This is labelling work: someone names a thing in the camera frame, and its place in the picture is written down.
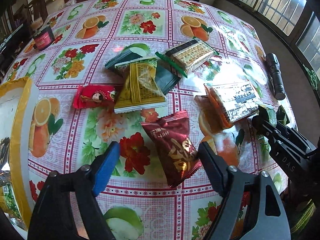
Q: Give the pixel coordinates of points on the floral fruit tablecloth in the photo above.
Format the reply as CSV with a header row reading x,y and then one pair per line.
x,y
63,138

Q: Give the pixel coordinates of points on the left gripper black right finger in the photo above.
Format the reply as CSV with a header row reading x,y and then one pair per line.
x,y
217,170

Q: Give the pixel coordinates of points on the dark red gold snack bag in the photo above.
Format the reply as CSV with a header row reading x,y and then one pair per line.
x,y
176,152

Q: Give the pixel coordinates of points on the black flashlight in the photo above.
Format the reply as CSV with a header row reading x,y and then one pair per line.
x,y
273,66

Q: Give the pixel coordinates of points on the green wrinkled snack bag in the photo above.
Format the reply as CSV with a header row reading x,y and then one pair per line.
x,y
268,114

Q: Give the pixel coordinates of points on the yellow cardboard tray box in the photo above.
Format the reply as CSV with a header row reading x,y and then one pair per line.
x,y
18,100

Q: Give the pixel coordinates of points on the dark green packet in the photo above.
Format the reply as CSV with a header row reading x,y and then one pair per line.
x,y
135,59

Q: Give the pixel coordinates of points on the window with metal grille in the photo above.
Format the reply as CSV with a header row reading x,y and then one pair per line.
x,y
293,21

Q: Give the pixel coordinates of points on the orange cracker pack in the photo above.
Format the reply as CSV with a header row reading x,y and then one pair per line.
x,y
233,101

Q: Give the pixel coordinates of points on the gold triangular snack bag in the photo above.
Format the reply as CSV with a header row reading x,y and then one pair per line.
x,y
138,94

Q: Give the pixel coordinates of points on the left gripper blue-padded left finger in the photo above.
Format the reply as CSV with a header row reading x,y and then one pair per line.
x,y
103,166

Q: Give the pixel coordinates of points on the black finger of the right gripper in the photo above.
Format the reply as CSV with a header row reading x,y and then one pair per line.
x,y
263,127

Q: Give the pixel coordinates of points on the small red snack packet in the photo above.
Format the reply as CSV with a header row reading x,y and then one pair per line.
x,y
92,96

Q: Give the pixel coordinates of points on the black glossy side table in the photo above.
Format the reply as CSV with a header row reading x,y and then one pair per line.
x,y
10,44

